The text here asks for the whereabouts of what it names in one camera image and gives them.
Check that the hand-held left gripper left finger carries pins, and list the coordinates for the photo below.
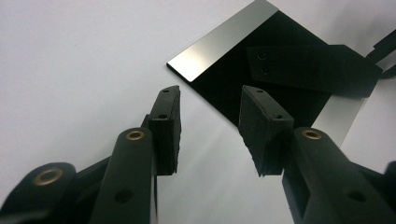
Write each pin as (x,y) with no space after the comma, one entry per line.
(165,140)

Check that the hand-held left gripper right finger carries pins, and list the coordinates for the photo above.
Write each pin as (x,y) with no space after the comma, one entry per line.
(264,140)

